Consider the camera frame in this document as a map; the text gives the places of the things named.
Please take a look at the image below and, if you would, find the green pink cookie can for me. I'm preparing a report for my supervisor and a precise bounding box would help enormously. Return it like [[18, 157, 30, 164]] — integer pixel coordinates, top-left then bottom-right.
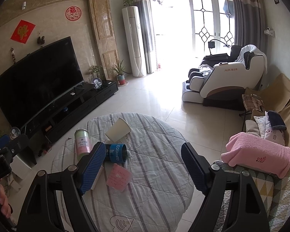
[[74, 129, 91, 161]]

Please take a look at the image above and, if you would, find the pink translucent plastic cup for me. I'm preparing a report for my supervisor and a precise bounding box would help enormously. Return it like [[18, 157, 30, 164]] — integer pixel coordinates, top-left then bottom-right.
[[106, 164, 132, 192]]

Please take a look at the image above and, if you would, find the white paper cup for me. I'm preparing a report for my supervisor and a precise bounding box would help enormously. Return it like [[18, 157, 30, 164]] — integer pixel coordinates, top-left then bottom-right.
[[106, 118, 131, 143]]

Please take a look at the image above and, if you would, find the person's left hand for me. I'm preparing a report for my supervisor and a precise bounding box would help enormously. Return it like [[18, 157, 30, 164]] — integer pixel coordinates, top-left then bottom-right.
[[0, 184, 11, 219]]

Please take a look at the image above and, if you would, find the triangle patterned quilted sofa cover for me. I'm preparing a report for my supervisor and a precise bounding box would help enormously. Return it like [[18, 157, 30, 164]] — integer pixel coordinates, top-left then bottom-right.
[[213, 161, 290, 231]]

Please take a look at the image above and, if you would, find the black tv cabinet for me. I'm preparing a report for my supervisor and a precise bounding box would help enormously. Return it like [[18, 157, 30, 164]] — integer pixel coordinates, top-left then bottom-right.
[[21, 80, 118, 143]]

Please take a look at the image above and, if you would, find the pink folded towel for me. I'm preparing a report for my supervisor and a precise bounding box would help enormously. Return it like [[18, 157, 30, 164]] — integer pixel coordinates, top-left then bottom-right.
[[221, 132, 290, 179]]

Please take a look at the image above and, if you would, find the striped quilted table cover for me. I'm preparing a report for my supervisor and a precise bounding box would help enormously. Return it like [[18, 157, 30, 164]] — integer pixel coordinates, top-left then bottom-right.
[[50, 112, 195, 232]]

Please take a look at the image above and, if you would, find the large black television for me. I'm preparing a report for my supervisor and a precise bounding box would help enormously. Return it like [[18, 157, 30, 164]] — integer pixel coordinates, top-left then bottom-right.
[[0, 37, 84, 128]]

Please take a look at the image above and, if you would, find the dark blue cloth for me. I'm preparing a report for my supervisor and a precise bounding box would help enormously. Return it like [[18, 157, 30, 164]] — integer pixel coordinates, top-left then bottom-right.
[[267, 111, 287, 131]]

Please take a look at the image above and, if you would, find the blue black towel canister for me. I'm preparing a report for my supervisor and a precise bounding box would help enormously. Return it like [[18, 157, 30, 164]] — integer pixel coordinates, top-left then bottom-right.
[[104, 143, 127, 164]]

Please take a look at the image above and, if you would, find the glass snow globe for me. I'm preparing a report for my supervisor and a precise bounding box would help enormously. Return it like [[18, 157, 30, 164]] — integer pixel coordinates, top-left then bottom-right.
[[91, 78, 102, 90]]

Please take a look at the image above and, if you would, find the brown folding chair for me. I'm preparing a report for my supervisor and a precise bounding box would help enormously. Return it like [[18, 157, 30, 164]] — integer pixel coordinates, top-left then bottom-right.
[[238, 73, 290, 131]]

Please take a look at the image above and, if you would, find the red diamond fu poster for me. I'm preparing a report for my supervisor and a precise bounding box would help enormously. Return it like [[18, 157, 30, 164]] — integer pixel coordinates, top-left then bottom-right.
[[10, 20, 35, 44]]

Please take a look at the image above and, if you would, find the white massage chair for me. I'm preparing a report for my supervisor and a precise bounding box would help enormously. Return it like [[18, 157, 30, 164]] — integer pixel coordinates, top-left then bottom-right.
[[182, 44, 267, 111]]

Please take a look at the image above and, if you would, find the potted plant red pot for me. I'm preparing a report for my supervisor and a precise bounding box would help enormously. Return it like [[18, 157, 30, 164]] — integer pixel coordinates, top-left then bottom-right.
[[113, 60, 127, 86]]

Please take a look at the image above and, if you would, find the red round paper cutting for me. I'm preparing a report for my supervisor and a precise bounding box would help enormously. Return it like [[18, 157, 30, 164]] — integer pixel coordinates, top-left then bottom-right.
[[65, 6, 82, 21]]

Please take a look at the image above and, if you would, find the grey striped right curtain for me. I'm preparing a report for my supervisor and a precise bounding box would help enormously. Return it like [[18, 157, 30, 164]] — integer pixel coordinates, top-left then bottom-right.
[[233, 0, 266, 52]]

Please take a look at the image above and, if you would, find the grey striped curtain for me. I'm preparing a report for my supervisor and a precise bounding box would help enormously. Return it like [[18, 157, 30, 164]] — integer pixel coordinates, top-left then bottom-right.
[[133, 0, 157, 74], [233, 0, 266, 52]]

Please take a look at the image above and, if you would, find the white standing air conditioner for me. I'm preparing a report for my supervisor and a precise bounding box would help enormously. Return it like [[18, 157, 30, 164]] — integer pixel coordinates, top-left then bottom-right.
[[122, 6, 147, 78]]

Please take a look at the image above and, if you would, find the grey striped left curtain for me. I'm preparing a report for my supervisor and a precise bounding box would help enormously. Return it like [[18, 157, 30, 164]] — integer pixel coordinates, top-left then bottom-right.
[[133, 0, 157, 74]]

